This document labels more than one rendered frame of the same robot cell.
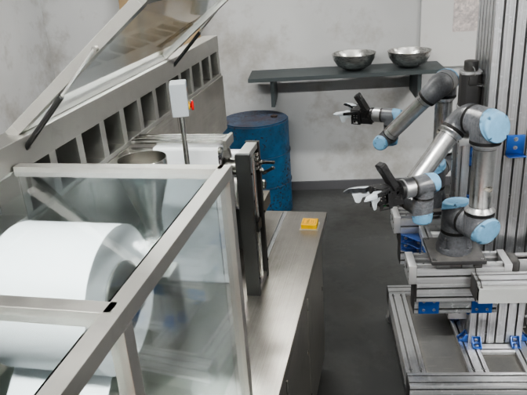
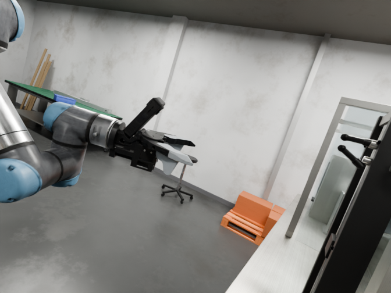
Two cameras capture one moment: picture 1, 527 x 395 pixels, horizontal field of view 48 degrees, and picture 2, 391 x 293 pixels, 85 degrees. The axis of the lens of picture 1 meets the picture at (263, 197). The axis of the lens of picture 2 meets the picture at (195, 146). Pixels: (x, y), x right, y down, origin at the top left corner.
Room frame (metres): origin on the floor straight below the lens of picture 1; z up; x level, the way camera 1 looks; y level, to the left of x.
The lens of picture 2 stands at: (2.41, -0.17, 1.32)
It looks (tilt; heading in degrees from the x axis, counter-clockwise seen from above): 8 degrees down; 197
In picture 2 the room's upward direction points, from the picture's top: 18 degrees clockwise
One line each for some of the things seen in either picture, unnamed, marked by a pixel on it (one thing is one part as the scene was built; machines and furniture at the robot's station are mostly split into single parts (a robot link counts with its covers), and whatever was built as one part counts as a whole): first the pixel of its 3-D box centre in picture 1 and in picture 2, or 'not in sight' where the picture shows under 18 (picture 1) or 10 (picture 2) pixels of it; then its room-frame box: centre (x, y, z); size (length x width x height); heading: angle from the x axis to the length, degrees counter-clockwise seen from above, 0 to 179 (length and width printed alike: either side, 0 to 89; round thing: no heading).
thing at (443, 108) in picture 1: (442, 124); not in sight; (2.83, -0.92, 1.19); 0.15 x 0.12 x 0.55; 148
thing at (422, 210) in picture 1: (419, 207); (61, 163); (2.03, -0.59, 1.12); 0.11 x 0.08 x 0.11; 20
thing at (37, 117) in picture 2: not in sight; (59, 113); (-1.06, -4.37, 0.47); 2.59 x 1.06 x 0.94; 84
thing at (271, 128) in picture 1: (257, 164); not in sight; (4.66, 0.03, 0.41); 0.56 x 0.54 x 0.81; 84
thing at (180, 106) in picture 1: (182, 98); not in sight; (1.75, 0.22, 1.66); 0.07 x 0.07 x 0.10; 4
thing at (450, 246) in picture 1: (454, 237); not in sight; (2.23, -0.80, 0.87); 0.15 x 0.15 x 0.10
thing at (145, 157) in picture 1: (143, 168); not in sight; (1.60, 0.34, 1.50); 0.14 x 0.14 x 0.06
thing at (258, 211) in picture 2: not in sight; (266, 222); (-0.75, 0.22, 0.20); 1.08 x 0.74 x 0.40; 84
